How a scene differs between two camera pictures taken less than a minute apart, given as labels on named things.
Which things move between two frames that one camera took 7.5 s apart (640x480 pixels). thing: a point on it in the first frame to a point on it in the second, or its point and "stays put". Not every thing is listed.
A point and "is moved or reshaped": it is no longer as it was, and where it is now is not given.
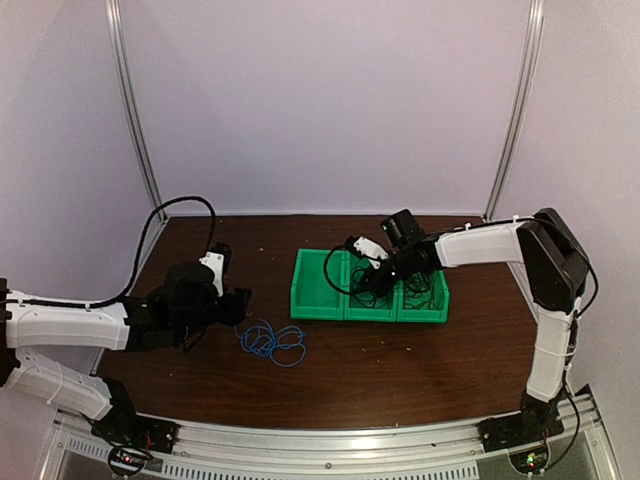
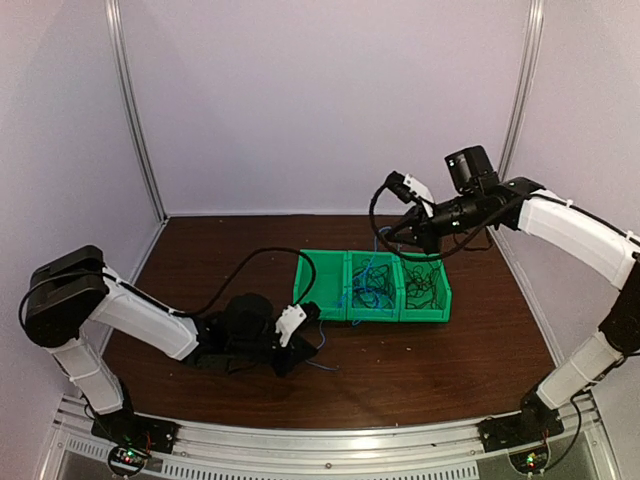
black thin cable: [420, 292] stays put
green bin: [311, 296] stays put
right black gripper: [382, 288] to [424, 234]
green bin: [359, 306] stays put
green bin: [423, 298] stays put
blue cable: [285, 347] is moved or reshaped
